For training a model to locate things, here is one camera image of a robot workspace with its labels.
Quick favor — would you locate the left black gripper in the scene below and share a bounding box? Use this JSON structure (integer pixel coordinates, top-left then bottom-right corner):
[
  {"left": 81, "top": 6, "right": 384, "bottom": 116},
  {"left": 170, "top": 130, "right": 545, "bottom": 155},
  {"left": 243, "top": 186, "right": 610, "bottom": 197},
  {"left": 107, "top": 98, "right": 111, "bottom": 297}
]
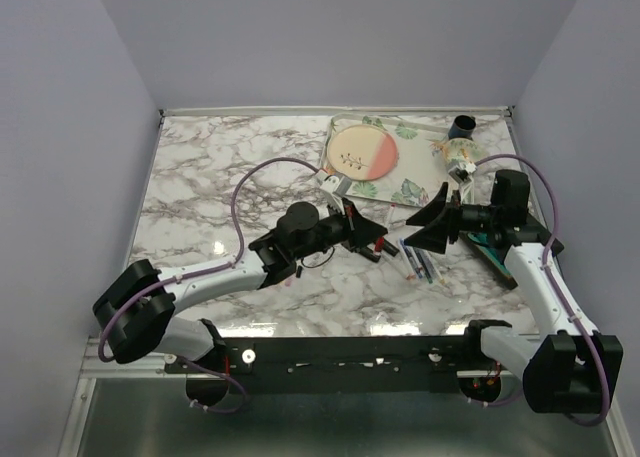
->
[{"left": 292, "top": 198, "right": 386, "bottom": 262}]

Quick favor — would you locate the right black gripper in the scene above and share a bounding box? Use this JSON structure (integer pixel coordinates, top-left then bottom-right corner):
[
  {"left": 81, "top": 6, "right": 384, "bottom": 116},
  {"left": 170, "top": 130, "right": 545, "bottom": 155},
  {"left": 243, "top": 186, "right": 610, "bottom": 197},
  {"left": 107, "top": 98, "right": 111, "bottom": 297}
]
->
[{"left": 405, "top": 182, "right": 500, "bottom": 253}]

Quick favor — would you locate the green highlighter black body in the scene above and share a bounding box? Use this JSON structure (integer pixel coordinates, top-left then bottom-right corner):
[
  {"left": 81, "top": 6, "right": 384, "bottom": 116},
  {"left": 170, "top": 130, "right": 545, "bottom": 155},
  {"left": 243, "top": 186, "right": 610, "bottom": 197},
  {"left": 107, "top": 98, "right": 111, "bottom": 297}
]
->
[{"left": 362, "top": 247, "right": 381, "bottom": 263}]

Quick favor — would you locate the orange highlighter black body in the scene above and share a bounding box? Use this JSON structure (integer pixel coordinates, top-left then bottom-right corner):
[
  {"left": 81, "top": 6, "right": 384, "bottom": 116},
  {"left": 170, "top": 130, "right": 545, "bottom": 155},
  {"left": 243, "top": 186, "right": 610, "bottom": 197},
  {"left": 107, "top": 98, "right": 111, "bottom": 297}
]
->
[{"left": 374, "top": 237, "right": 399, "bottom": 257}]

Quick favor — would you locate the blue pen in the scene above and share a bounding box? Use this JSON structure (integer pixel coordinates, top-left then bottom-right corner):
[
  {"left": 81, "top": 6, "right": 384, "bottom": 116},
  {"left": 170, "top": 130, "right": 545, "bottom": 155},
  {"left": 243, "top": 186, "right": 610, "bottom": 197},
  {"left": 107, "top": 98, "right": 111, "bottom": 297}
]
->
[{"left": 405, "top": 246, "right": 424, "bottom": 279}]

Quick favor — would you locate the yellow capped marker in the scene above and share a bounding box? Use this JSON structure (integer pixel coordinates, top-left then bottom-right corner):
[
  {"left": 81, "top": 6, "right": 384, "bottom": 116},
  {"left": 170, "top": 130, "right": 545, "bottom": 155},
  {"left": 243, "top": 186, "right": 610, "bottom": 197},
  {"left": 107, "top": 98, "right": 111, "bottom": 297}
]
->
[{"left": 426, "top": 252, "right": 446, "bottom": 285}]

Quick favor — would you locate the red capped white pen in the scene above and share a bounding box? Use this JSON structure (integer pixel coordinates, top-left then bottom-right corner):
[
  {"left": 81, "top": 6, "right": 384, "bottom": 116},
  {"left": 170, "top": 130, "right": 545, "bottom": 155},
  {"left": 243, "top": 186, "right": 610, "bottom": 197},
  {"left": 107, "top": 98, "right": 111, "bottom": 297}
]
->
[{"left": 397, "top": 238, "right": 420, "bottom": 280}]

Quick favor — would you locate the teal acrylic marker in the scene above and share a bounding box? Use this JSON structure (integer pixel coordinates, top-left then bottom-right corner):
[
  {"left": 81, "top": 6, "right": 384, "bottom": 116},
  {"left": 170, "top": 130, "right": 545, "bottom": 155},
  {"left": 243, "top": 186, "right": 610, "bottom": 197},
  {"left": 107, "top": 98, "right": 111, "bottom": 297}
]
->
[{"left": 414, "top": 248, "right": 434, "bottom": 284}]

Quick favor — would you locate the pink capped white pen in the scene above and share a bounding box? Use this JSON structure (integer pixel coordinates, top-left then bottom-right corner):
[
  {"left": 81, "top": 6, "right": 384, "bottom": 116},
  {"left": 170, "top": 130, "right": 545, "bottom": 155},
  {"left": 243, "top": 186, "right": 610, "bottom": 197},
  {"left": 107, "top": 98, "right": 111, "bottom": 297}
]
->
[{"left": 382, "top": 254, "right": 414, "bottom": 281}]

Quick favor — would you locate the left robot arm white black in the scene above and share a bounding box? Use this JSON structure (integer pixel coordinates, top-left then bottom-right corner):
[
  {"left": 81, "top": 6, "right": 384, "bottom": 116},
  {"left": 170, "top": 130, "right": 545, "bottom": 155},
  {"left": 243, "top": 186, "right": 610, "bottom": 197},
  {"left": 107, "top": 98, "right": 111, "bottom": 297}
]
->
[{"left": 92, "top": 199, "right": 388, "bottom": 372}]

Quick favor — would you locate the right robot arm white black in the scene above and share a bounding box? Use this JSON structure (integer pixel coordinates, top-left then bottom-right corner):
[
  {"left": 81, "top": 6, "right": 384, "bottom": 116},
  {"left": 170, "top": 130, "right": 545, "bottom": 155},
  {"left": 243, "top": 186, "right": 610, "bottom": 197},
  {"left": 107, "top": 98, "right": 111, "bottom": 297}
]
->
[{"left": 405, "top": 169, "right": 623, "bottom": 422}]

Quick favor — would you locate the dark framed teal tray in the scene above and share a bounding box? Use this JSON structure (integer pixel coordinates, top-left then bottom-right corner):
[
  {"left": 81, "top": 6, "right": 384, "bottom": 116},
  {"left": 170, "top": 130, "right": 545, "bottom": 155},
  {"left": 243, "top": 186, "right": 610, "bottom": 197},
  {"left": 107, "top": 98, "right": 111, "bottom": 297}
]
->
[{"left": 460, "top": 215, "right": 551, "bottom": 290}]

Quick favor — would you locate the floral ceramic bowl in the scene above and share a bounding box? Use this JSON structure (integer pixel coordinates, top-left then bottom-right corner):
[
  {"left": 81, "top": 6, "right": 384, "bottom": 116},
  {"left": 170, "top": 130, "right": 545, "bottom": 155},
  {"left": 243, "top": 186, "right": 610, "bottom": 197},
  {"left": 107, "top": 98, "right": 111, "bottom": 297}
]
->
[{"left": 442, "top": 138, "right": 486, "bottom": 174}]

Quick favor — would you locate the floral rectangular tray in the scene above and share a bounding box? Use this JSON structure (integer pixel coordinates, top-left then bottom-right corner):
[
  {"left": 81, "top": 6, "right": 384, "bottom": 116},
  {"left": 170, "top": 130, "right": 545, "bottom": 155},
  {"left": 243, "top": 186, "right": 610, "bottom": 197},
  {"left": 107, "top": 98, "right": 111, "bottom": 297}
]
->
[{"left": 315, "top": 112, "right": 476, "bottom": 209}]

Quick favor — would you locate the cream and pink plate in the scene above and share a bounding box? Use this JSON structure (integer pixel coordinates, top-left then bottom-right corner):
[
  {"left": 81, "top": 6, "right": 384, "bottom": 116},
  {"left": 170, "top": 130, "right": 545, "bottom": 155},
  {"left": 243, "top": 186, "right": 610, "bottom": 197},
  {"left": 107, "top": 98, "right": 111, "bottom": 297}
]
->
[{"left": 326, "top": 124, "right": 399, "bottom": 181}]

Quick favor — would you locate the dark blue cup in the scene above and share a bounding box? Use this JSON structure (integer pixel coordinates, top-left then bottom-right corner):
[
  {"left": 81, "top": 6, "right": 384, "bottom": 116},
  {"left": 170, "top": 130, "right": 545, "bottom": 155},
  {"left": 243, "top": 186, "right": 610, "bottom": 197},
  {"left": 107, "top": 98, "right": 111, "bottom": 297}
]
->
[{"left": 447, "top": 115, "right": 476, "bottom": 140}]

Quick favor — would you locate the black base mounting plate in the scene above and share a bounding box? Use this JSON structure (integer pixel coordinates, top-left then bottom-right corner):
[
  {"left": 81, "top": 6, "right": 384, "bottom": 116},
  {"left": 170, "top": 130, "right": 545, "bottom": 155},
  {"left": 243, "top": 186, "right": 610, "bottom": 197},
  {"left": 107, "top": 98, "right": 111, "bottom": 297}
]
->
[{"left": 164, "top": 334, "right": 521, "bottom": 396}]

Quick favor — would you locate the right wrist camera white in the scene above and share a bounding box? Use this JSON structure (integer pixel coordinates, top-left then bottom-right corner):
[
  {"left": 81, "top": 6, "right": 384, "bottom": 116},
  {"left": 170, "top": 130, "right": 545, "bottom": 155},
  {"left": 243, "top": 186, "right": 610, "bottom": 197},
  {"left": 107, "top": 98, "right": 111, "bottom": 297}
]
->
[{"left": 447, "top": 161, "right": 476, "bottom": 204}]

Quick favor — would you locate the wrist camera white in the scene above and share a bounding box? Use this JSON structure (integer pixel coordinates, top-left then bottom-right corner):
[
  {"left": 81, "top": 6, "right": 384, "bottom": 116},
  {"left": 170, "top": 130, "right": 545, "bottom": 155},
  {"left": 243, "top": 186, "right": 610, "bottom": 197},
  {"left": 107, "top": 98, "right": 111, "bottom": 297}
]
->
[
  {"left": 320, "top": 173, "right": 352, "bottom": 214},
  {"left": 447, "top": 161, "right": 476, "bottom": 204}
]

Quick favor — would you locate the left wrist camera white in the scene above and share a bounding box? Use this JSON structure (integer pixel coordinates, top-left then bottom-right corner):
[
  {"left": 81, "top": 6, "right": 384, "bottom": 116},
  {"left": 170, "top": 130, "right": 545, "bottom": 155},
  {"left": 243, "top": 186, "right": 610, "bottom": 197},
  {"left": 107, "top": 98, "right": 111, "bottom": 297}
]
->
[{"left": 320, "top": 173, "right": 352, "bottom": 214}]

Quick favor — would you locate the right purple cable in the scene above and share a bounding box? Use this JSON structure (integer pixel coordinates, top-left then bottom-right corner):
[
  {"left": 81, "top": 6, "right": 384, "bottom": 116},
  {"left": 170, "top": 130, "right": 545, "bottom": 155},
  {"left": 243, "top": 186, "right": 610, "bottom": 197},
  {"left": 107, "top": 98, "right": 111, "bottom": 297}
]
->
[{"left": 472, "top": 154, "right": 614, "bottom": 427}]

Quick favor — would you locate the aluminium front rail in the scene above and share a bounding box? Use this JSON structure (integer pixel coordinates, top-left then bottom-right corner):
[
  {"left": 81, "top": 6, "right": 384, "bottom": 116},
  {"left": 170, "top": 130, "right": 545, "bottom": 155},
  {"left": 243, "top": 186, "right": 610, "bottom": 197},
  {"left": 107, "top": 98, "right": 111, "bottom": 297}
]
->
[{"left": 82, "top": 332, "right": 614, "bottom": 378}]

